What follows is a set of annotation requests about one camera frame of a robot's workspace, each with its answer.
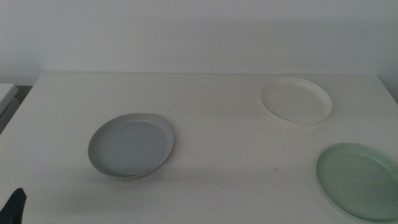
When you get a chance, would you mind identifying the grey shallow bowl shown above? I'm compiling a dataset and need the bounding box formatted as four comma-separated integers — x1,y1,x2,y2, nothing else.
87,112,175,180

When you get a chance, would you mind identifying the white shallow bowl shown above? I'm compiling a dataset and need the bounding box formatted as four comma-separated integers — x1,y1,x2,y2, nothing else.
259,77,333,127

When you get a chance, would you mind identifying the pale green shallow bowl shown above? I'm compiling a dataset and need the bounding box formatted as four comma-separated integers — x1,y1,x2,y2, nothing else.
315,142,398,223

